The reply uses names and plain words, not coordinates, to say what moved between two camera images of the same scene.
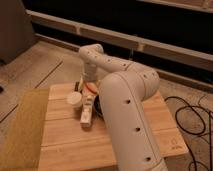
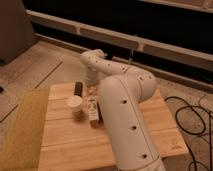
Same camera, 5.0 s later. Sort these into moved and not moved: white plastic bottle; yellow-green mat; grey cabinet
Moved: white plastic bottle
Not moved: yellow-green mat; grey cabinet
